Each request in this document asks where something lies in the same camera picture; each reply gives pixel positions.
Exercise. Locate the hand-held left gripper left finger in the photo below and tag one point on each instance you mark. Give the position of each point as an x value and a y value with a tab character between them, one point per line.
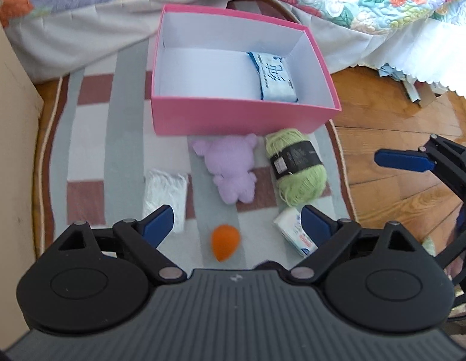
159	225

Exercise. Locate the orange makeup sponge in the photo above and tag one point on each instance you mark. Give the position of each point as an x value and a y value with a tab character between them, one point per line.
224	242

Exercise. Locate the green yarn ball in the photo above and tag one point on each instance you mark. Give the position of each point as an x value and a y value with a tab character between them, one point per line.
300	180

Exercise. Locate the pink cardboard box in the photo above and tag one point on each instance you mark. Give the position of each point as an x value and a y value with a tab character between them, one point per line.
236	116

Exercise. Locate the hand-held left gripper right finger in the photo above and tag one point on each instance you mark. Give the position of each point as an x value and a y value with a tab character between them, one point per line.
315	225

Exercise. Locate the white printed tissue pack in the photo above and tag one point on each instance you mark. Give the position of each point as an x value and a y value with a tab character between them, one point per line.
289	229

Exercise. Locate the small open cardboard box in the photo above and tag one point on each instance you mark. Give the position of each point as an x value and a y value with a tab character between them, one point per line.
424	96

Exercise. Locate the beige cabinet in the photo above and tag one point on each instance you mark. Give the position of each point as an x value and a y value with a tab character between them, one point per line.
11	158

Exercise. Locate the plain white pack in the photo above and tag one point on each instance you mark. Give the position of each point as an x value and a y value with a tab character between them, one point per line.
163	190

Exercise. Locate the checked striped rug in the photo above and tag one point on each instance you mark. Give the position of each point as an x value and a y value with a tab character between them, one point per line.
90	150

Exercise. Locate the purple plush toy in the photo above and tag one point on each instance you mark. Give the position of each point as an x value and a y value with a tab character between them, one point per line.
229	165

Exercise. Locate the blue tissue pack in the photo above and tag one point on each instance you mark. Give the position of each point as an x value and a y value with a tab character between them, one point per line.
274	79

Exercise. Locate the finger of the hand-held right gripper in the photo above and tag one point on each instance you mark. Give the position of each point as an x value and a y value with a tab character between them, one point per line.
462	220
402	160

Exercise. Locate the white bed skirt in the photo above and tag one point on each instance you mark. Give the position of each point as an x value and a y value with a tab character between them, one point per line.
86	34

